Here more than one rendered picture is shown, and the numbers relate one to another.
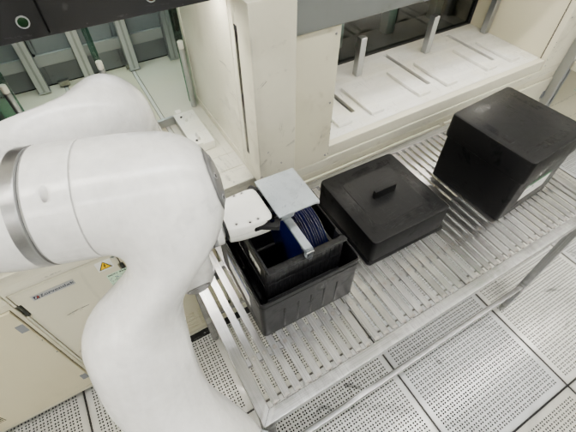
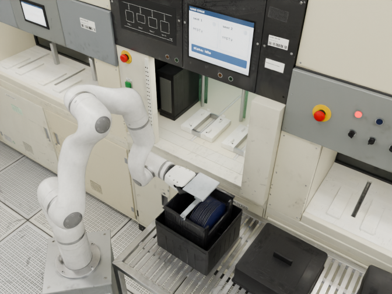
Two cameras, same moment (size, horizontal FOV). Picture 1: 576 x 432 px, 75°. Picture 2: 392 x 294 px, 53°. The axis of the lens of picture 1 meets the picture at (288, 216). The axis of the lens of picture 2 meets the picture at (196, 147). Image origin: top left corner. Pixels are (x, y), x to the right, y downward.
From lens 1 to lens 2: 111 cm
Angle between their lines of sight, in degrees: 45
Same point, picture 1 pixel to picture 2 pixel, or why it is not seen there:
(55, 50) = not seen: hidden behind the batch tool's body
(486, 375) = not seen: outside the picture
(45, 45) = not seen: hidden behind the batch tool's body
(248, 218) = (175, 178)
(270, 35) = (261, 121)
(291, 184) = (206, 186)
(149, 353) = (68, 147)
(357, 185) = (278, 242)
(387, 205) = (272, 265)
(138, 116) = (124, 104)
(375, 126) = (348, 235)
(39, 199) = (74, 101)
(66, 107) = (107, 90)
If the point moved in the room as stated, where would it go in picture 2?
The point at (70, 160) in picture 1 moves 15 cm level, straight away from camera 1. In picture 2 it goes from (83, 99) to (111, 79)
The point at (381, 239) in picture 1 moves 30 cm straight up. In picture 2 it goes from (240, 269) to (248, 220)
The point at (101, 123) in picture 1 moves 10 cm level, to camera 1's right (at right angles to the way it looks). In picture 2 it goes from (112, 98) to (120, 114)
